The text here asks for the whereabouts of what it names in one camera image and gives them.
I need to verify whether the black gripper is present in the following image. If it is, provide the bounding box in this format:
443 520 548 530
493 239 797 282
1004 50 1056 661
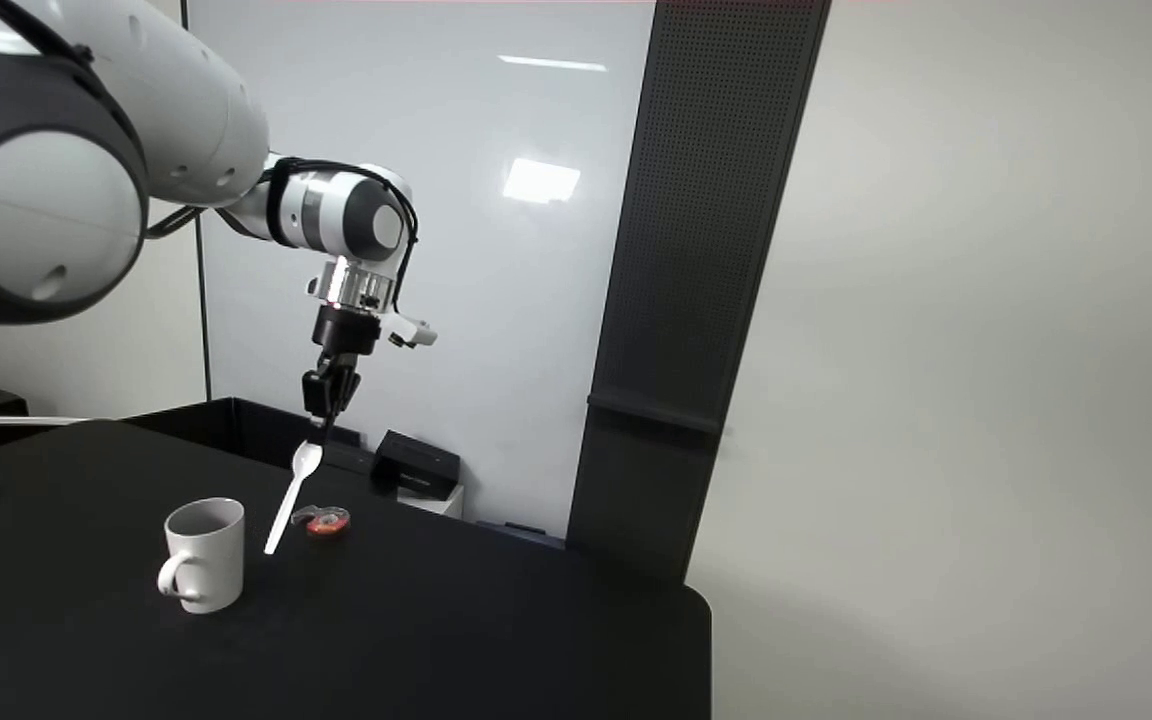
300 300 388 434

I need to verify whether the white spoon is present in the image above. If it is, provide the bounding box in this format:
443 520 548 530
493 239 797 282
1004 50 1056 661
259 421 328 559

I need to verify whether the white ceramic mug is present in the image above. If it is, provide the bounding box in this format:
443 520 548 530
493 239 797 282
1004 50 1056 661
151 492 254 619

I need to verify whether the black box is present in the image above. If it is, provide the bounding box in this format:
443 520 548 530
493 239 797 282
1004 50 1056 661
369 427 469 504

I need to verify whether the white glossy board panel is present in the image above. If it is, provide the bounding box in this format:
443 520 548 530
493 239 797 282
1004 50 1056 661
179 0 660 540

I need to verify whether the dark vertical column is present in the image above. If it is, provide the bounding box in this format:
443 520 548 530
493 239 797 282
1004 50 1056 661
563 0 836 591

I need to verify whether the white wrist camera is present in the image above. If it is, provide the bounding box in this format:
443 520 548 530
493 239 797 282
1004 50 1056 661
380 303 443 357

